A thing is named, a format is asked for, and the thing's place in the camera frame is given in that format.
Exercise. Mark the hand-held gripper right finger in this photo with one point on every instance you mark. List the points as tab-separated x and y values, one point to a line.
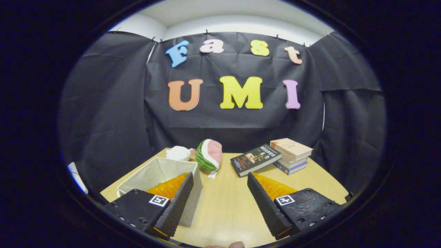
267	208

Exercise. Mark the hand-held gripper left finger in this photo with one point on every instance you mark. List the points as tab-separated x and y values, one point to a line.
175	208

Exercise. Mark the grey fabric storage box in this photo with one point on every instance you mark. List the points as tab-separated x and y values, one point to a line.
158	168

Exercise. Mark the blue cover book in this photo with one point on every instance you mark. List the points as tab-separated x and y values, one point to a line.
293	169

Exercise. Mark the black cover book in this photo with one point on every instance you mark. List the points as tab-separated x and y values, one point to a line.
255	158

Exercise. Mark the white cover book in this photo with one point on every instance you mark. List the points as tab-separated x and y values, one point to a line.
293	162

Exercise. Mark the white plush toy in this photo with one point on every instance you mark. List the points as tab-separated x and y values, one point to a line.
179	153

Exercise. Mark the watermelon slice plush toy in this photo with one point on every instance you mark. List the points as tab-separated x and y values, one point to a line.
206	156

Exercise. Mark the beige cover book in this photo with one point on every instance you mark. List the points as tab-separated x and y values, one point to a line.
291	147

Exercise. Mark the black backdrop cloth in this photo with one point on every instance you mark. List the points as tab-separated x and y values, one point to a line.
241	127

